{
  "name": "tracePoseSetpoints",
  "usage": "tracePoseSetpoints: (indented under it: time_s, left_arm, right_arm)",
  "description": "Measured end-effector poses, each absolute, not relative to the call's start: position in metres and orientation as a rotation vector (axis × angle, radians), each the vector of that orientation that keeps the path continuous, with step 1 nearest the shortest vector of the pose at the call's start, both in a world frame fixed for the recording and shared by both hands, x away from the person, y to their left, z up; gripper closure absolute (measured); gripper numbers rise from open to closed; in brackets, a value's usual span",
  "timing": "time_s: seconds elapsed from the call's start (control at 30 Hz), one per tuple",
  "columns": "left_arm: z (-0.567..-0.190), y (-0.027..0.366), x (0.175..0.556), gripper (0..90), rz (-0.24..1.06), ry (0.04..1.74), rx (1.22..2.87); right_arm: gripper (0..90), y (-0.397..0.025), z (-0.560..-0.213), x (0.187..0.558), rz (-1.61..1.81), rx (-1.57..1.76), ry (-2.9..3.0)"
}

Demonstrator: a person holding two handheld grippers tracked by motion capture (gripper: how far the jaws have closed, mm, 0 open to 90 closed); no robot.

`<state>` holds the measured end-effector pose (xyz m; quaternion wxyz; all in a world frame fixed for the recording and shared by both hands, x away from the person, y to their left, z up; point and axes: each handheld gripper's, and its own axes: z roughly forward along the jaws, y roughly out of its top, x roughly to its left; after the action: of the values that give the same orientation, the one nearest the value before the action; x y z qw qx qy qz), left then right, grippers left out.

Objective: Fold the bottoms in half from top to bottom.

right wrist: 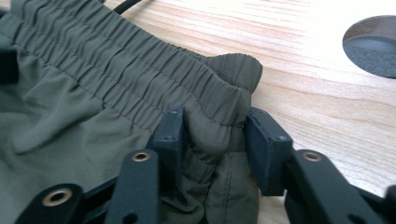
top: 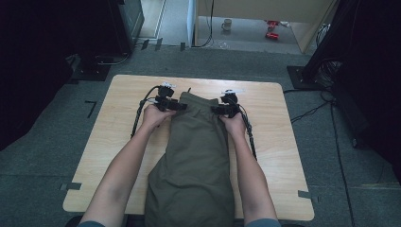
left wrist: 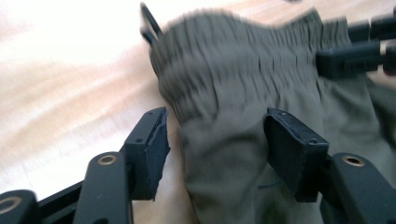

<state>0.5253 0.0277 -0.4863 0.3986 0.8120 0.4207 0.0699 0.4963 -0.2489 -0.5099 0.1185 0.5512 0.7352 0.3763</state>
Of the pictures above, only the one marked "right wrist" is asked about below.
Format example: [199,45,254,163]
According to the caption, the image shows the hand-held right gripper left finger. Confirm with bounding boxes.
[146,106,187,189]

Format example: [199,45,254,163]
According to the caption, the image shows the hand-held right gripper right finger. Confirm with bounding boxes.
[244,106,294,197]

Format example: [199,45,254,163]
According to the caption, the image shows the olive green shorts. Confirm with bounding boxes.
[0,0,264,224]

